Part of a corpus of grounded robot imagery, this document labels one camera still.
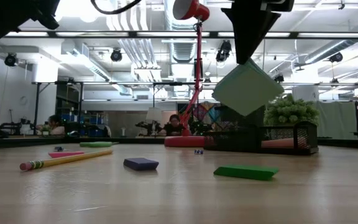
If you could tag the small pink plastic clip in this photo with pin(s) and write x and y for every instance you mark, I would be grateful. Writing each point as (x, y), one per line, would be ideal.
(65, 154)

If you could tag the black mesh desk organizer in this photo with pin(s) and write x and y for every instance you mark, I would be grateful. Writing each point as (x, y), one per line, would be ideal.
(238, 140)

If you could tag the red desk lamp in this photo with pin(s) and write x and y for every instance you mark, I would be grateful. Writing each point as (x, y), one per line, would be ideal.
(199, 62)

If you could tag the background black robot arm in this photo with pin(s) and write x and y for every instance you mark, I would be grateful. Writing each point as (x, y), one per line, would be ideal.
(143, 125)

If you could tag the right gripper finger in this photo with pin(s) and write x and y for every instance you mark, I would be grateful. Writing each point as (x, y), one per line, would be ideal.
(233, 31)
(253, 28)

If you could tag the blue storage bins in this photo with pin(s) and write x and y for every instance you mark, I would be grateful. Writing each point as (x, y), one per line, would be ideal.
(96, 119)

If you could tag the small blue binder clip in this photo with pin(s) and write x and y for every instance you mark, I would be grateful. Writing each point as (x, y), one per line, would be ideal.
(58, 148)

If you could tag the yellow pencil pink eraser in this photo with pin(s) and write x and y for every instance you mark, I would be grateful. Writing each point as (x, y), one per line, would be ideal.
(70, 159)

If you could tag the green sticky note pad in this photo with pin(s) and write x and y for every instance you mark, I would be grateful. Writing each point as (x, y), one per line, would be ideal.
(244, 90)

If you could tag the pale green curtain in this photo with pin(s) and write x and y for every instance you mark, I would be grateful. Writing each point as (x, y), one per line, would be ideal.
(334, 118)

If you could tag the black ceiling spotlight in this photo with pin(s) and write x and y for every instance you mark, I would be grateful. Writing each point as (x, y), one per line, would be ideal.
(336, 57)
(116, 55)
(279, 78)
(10, 59)
(222, 51)

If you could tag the white container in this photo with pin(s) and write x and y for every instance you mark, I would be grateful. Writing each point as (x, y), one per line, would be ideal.
(25, 129)

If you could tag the small blue white clip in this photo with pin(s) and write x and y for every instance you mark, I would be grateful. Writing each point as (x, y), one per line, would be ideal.
(198, 151)

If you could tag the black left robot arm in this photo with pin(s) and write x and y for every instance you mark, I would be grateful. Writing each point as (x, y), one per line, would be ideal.
(5, 18)

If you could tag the green artificial plant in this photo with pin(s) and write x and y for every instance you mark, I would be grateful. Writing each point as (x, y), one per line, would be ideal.
(294, 113)

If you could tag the black shelving unit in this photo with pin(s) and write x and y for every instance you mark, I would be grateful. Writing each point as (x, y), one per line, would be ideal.
(68, 102)

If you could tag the white shade table lamp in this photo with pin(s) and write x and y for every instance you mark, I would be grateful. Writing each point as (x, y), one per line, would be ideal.
(154, 114)

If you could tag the colourful patterned kite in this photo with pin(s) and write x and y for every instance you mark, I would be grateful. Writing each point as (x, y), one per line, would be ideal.
(205, 112)

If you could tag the small green potted plant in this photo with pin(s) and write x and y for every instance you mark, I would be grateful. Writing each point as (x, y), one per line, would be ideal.
(45, 128)

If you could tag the black aluminium rig frame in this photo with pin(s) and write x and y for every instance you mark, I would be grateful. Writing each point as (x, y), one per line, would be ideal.
(73, 142)

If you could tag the blue rectangular eraser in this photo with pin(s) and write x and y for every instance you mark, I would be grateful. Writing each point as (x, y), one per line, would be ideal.
(140, 164)

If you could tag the person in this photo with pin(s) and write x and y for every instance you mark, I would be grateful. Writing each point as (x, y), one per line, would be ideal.
(54, 123)
(173, 127)

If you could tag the green rectangular eraser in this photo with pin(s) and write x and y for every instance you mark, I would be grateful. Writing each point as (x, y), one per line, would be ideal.
(246, 173)

